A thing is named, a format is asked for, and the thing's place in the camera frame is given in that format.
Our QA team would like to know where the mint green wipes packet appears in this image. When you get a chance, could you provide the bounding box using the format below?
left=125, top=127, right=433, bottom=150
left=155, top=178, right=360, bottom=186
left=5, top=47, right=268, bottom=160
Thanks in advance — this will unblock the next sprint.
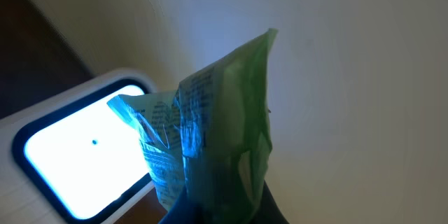
left=108, top=29, right=277, bottom=223

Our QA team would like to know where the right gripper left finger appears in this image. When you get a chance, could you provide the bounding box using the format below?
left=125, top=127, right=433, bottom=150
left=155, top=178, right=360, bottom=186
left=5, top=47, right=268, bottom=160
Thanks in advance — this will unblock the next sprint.
left=159, top=186, right=204, bottom=224

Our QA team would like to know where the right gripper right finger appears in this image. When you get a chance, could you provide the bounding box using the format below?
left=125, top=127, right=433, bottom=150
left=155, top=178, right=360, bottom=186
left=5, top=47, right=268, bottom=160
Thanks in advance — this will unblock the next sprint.
left=249, top=182, right=289, bottom=224

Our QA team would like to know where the white barcode scanner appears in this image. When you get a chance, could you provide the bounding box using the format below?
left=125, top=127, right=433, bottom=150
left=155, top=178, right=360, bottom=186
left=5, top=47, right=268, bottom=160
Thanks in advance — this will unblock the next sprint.
left=1, top=69, right=156, bottom=223

